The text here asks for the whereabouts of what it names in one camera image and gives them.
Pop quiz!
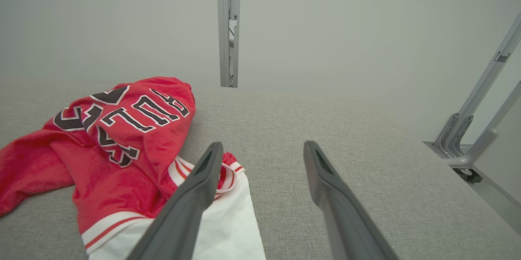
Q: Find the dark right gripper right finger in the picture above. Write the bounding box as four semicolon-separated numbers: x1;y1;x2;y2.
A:
303;141;400;260

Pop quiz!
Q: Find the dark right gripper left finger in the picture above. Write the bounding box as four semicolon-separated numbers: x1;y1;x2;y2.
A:
126;142;224;260

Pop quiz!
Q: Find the red shirt with white sleeves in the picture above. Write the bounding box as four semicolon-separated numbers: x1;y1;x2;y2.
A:
0;76;267;260

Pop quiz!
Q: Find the small black caster wheel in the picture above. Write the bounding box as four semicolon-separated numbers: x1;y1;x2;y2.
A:
453;168;483;184

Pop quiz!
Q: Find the grey tubular partition leg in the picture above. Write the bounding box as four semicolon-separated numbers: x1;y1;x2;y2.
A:
446;81;521;169

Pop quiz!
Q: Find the grey metal partition post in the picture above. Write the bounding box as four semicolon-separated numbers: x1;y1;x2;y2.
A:
217;0;242;88

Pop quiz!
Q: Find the grey slanted partition frame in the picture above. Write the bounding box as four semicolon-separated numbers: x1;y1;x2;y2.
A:
432;12;521;158

